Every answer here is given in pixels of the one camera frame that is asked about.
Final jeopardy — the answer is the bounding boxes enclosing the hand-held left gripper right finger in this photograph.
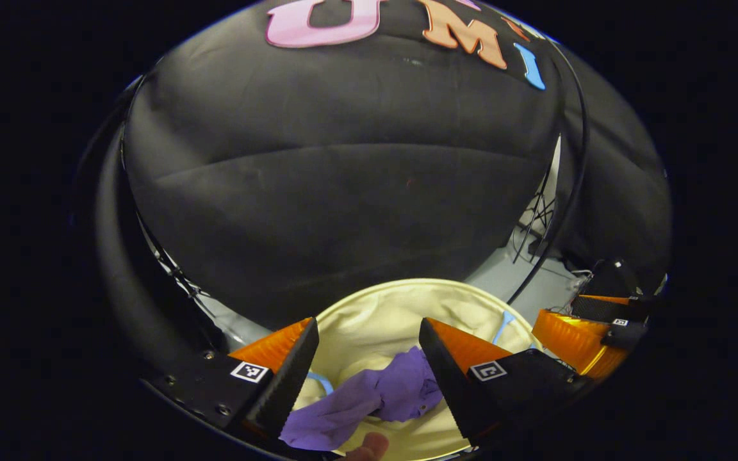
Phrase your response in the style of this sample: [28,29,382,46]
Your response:
[418,317,595,449]

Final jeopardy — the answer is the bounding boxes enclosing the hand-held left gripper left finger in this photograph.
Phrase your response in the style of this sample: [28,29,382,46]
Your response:
[142,316,320,442]

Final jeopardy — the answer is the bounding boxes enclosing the purple ribbed shirt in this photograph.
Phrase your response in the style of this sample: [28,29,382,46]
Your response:
[279,346,444,452]

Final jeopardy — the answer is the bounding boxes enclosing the cream fabric laundry hamper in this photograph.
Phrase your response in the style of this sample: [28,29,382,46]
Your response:
[291,278,544,461]

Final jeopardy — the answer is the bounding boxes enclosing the black stand legs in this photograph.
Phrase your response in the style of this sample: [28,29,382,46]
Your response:
[512,165,557,264]

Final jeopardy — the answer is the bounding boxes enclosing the black backdrop cloth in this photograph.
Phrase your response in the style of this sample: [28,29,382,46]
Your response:
[97,0,672,334]

